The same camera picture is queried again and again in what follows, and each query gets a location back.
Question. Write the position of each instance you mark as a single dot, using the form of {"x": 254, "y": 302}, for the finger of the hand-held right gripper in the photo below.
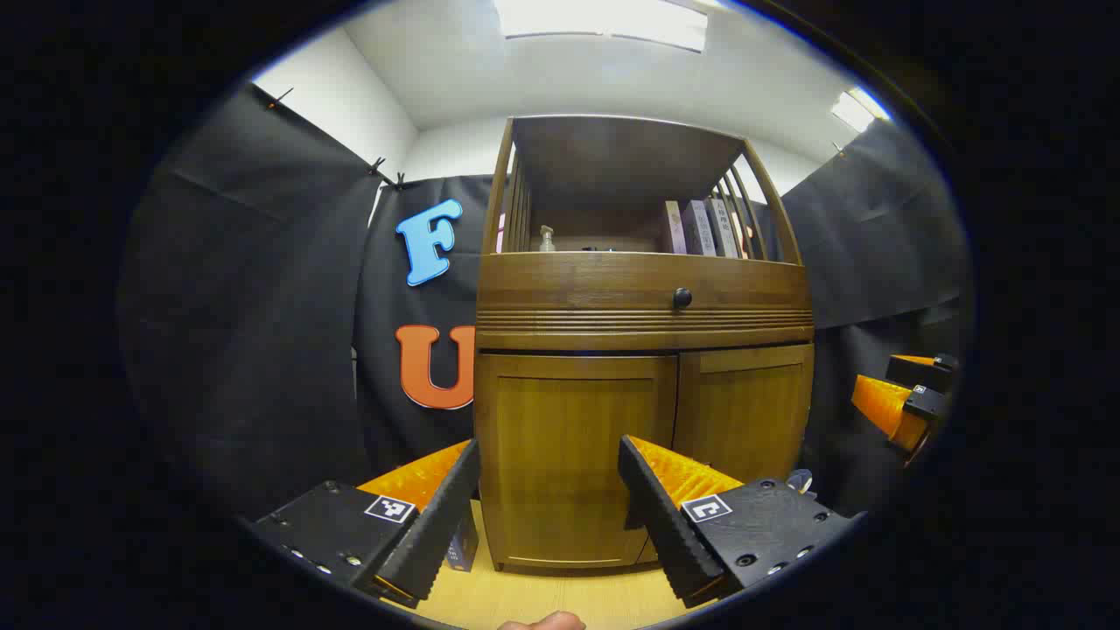
{"x": 923, "y": 372}
{"x": 884, "y": 407}

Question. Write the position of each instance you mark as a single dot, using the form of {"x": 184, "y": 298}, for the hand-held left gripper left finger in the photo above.
{"x": 437, "y": 525}

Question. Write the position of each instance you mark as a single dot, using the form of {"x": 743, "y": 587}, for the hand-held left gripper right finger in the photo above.
{"x": 661, "y": 516}

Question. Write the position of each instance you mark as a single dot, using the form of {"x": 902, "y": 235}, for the wooden shoe cabinet door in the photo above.
{"x": 744, "y": 411}
{"x": 560, "y": 446}

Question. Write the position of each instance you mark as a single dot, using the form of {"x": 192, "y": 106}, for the wooden double-door shoe cabinet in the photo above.
{"x": 612, "y": 280}

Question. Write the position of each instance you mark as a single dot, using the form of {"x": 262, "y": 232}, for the wooden cabinet drawer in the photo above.
{"x": 569, "y": 302}

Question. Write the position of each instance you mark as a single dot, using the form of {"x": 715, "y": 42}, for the blue book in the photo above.
{"x": 464, "y": 547}

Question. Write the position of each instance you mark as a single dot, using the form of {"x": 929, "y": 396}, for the penguin plush toy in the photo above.
{"x": 801, "y": 479}

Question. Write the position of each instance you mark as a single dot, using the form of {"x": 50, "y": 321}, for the black round drawer knob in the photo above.
{"x": 682, "y": 297}

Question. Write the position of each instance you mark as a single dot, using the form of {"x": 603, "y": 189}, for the grey purple book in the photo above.
{"x": 700, "y": 227}

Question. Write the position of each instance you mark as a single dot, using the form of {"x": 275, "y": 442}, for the small ceiling light panel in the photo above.
{"x": 857, "y": 109}

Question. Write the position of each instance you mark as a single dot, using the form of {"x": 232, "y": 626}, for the pale purple book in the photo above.
{"x": 674, "y": 229}

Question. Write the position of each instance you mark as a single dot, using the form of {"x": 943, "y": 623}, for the small pump bottle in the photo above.
{"x": 547, "y": 239}

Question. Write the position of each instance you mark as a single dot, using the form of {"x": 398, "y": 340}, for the large ceiling light panel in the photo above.
{"x": 604, "y": 19}

